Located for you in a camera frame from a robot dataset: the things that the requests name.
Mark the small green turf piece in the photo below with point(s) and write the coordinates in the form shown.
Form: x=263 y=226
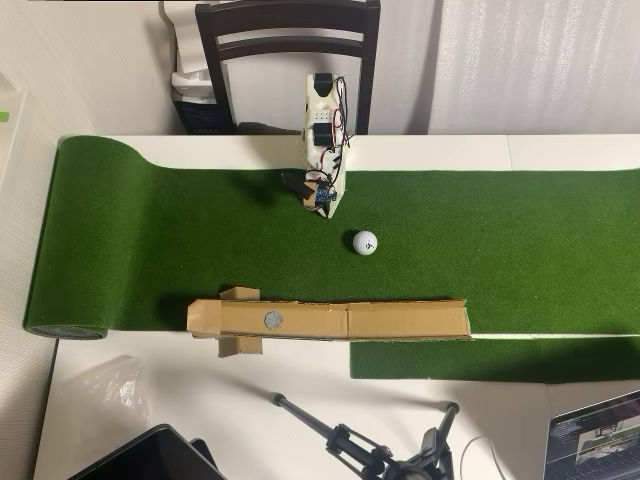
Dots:
x=500 y=360

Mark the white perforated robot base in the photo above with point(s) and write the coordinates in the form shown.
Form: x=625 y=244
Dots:
x=303 y=152

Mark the gray laptop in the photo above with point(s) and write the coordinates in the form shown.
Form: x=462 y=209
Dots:
x=595 y=440

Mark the white foam packaging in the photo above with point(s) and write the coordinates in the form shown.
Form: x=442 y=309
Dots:
x=187 y=40

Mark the clear plastic bag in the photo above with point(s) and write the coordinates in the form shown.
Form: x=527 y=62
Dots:
x=117 y=390

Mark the long green artificial turf mat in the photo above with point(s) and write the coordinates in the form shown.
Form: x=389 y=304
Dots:
x=200 y=240

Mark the white golf ball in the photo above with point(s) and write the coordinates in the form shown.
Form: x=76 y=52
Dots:
x=365 y=242

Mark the white curtain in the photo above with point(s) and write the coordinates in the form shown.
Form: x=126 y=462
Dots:
x=535 y=65

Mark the dark blue box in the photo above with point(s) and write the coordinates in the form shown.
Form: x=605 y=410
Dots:
x=200 y=117

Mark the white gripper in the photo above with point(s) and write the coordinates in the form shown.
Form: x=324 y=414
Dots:
x=338 y=192

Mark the dark wooden chair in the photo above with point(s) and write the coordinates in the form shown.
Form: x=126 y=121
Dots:
x=280 y=15

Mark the black tablet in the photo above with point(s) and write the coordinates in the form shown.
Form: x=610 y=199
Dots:
x=150 y=455

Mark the wrist camera on cardboard mount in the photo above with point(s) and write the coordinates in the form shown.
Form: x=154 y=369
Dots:
x=312 y=192

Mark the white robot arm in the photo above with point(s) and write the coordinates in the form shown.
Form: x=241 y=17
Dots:
x=320 y=107

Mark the brown cardboard strip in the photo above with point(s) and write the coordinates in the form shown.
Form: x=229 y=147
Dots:
x=390 y=322

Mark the black flat device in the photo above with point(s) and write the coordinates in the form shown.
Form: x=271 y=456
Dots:
x=202 y=447

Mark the black tripod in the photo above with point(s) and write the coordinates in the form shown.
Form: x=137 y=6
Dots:
x=350 y=445

